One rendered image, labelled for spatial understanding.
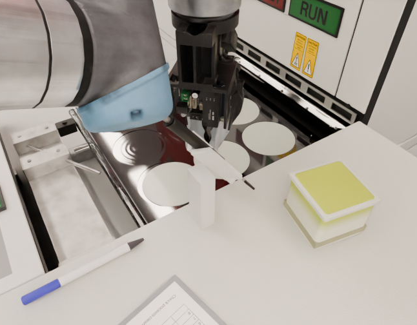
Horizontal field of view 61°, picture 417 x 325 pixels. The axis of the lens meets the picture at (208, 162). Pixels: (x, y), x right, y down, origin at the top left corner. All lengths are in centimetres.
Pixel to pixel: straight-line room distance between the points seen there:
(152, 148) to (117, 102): 41
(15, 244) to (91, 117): 27
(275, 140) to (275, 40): 21
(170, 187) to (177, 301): 23
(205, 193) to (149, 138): 31
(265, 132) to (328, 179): 29
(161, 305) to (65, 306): 10
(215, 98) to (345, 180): 18
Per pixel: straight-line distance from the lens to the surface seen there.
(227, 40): 42
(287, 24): 73
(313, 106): 71
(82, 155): 78
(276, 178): 52
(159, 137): 68
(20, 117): 97
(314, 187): 42
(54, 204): 64
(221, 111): 42
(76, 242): 58
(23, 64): 23
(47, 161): 68
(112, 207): 68
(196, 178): 39
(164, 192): 58
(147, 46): 28
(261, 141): 67
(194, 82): 38
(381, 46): 61
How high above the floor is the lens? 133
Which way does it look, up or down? 44 degrees down
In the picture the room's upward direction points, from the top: straight up
